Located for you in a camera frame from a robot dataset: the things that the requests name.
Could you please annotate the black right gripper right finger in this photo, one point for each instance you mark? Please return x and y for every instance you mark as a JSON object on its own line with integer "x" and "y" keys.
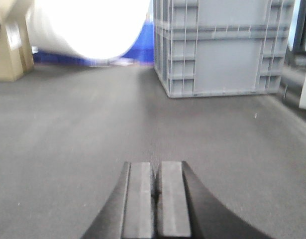
{"x": 186, "y": 208}

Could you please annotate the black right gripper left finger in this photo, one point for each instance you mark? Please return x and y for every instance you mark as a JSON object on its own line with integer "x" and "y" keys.
{"x": 129, "y": 211}

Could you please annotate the grey plastic crate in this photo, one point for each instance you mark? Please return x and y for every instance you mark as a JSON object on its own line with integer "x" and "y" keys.
{"x": 205, "y": 48}

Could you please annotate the blue plastic crates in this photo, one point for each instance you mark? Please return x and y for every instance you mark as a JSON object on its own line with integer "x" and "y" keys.
{"x": 142, "y": 52}

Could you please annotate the white bubble wrap roll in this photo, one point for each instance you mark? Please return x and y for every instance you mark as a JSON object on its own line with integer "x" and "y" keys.
{"x": 92, "y": 29}

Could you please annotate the cardboard box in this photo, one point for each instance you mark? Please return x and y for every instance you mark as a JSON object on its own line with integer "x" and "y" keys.
{"x": 16, "y": 58}

